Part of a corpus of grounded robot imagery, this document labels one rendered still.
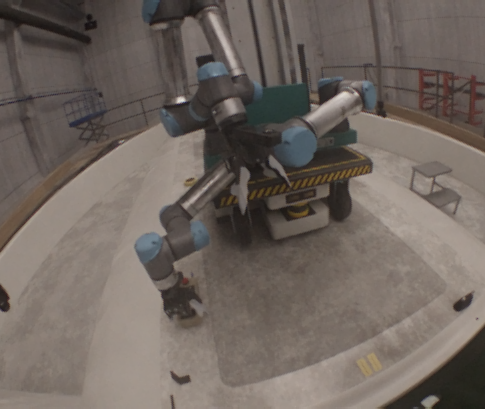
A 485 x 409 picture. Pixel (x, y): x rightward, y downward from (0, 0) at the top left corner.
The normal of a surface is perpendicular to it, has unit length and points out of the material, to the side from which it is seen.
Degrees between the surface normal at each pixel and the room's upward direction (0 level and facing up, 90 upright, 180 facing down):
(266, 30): 90
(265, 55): 90
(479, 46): 90
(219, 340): 0
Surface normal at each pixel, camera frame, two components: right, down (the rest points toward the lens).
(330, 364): -0.16, -0.85
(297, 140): 0.44, 0.46
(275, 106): 0.18, 0.48
